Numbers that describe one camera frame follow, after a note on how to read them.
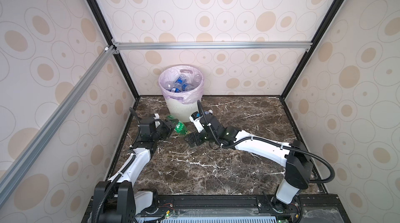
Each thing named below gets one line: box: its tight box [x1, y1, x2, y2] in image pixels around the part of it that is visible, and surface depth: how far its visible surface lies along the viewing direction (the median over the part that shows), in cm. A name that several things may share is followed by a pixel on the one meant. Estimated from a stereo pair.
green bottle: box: [166, 114, 189, 135], surface depth 82 cm
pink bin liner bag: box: [158, 64, 205, 104], surface depth 92 cm
